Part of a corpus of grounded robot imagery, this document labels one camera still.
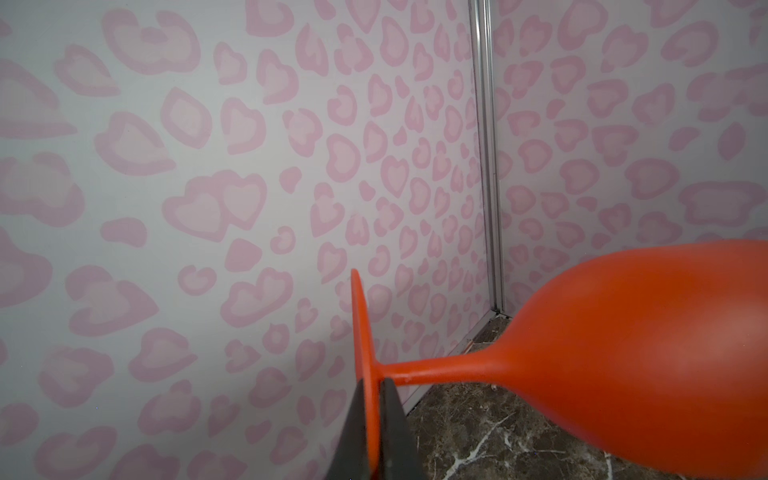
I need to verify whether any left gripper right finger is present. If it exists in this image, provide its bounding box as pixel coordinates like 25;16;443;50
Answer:
378;378;427;480

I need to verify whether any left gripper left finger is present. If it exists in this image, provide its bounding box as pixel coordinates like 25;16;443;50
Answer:
325;380;372;480

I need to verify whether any red wine glass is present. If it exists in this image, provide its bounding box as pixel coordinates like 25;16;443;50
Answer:
351;239;767;479

